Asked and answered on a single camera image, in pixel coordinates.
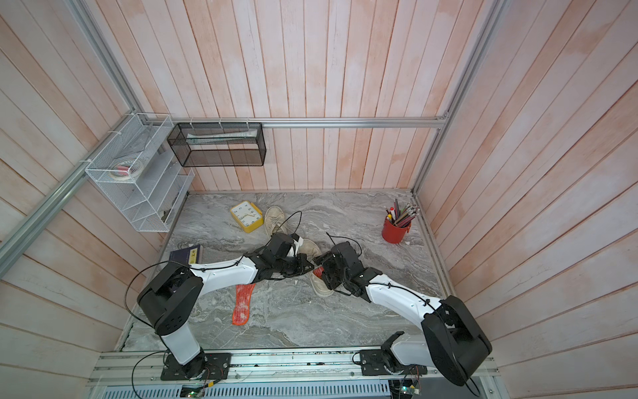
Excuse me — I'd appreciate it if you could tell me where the coloured pencils bunch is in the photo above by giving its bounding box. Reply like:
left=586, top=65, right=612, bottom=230
left=385, top=199, right=420, bottom=228

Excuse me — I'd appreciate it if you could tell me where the beige sneaker one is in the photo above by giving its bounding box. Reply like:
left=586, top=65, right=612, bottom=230
left=299, top=239, right=335, bottom=298
left=264, top=206, right=290, bottom=237

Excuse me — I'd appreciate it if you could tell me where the tape roll on shelf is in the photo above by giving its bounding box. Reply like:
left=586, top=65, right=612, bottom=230
left=108, top=159, right=145, bottom=181

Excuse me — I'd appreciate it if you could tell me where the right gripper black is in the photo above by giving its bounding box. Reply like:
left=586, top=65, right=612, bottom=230
left=313, top=250, right=352, bottom=289

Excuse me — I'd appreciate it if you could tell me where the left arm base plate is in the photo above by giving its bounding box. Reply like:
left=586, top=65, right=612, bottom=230
left=160, top=352, right=232, bottom=381

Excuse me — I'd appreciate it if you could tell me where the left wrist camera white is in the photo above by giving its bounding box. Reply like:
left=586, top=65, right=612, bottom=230
left=291, top=235, right=304, bottom=257

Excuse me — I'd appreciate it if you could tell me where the red pencil cup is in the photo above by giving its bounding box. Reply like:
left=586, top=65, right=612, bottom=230
left=381, top=219, right=411, bottom=244

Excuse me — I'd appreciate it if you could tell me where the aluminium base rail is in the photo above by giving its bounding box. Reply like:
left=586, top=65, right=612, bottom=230
left=86, top=343, right=499, bottom=387

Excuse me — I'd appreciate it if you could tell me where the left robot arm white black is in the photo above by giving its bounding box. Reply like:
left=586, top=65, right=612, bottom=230
left=137, top=232, right=320, bottom=372

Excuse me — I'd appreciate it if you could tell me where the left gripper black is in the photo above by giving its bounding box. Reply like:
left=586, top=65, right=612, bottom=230
left=274, top=253, right=316, bottom=278

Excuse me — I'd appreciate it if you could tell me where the dark blue book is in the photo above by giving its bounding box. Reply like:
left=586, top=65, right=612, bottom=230
left=169, top=244, right=203, bottom=265

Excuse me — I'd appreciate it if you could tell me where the black mesh wall basket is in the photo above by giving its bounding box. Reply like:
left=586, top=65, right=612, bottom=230
left=167, top=122, right=267, bottom=168

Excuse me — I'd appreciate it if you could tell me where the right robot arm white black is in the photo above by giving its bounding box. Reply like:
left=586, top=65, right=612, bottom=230
left=314, top=242, right=493, bottom=387

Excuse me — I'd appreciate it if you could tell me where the white wire wall shelf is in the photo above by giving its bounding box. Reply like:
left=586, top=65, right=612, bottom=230
left=86, top=113, right=194, bottom=233

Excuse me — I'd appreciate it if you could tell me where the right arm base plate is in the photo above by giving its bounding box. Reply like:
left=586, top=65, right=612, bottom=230
left=356, top=349, right=428, bottom=376

